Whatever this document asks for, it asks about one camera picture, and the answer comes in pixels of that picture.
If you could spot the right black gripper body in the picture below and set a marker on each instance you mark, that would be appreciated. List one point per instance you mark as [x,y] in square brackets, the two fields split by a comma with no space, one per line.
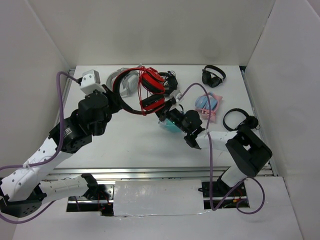
[173,115]

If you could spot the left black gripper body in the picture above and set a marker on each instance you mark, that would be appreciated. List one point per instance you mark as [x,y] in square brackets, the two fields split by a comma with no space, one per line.
[113,106]

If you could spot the red black headphones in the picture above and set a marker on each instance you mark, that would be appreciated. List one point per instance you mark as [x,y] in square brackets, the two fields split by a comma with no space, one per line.
[150,89]

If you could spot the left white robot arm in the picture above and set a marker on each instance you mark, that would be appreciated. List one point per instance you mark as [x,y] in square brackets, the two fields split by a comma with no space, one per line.
[24,191]

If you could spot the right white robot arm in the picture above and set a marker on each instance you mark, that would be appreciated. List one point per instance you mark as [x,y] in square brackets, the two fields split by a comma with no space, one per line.
[248,151]

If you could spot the pink blue cat-ear headphones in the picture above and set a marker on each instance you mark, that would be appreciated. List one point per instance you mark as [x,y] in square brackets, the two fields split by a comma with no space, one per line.
[208,105]

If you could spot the teal white headphones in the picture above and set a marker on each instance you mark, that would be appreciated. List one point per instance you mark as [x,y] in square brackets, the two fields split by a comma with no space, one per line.
[169,126]

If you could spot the white grey headphones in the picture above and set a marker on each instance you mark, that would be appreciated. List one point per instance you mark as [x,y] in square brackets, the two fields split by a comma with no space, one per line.
[129,83]

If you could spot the black folded headphones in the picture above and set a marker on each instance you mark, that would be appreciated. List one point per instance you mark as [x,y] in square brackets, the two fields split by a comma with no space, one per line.
[212,76]

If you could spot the black thin-band headphones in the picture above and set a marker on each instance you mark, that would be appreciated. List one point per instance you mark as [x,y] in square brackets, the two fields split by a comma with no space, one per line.
[237,117]

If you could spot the white foil-edged panel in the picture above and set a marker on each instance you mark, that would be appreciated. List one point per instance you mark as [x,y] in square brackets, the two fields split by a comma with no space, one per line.
[158,198]

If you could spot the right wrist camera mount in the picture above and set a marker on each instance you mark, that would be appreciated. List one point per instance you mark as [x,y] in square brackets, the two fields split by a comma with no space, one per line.
[175,97]

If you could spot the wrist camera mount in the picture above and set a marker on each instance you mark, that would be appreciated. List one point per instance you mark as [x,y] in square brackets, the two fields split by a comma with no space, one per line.
[91,82]
[175,97]

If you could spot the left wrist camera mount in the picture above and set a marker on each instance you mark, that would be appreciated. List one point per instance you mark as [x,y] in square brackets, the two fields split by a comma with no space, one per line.
[91,82]

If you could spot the black wired headphones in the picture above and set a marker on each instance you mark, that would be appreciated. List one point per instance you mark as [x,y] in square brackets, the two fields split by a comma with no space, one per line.
[170,82]

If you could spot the aluminium rail frame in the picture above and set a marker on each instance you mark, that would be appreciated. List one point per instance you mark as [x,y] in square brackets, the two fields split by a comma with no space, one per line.
[136,147]

